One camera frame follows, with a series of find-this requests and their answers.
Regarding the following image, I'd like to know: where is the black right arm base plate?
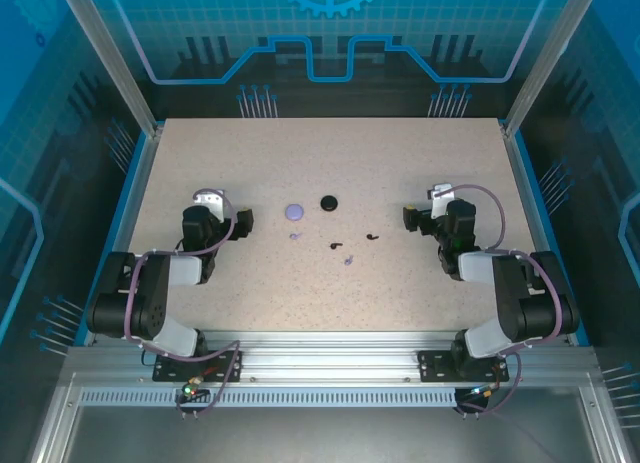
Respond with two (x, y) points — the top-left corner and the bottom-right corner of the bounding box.
(417, 350), (510, 383)

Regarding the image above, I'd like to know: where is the aluminium table side rail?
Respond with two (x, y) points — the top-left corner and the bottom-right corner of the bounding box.
(502, 127), (576, 344)
(82, 125), (164, 347)

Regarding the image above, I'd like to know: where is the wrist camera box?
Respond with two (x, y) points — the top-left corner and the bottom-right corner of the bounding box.
(193, 190), (225, 219)
(426, 183), (454, 219)

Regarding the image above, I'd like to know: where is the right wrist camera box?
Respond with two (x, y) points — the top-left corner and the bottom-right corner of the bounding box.
(426, 183), (454, 219)

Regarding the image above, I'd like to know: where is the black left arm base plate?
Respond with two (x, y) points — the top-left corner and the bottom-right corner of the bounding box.
(152, 349), (245, 383)

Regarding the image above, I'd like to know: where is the slotted grey cable duct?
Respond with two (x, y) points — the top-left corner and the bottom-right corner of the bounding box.
(78, 388), (459, 409)

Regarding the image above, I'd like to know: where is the aluminium mounting rail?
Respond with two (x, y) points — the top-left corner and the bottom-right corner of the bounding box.
(64, 330), (599, 390)

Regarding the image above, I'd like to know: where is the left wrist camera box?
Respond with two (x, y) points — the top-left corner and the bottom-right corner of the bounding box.
(193, 190), (225, 219)

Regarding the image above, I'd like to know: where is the aluminium frame post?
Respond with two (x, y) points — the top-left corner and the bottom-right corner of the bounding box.
(53, 0), (165, 138)
(501, 0), (604, 138)

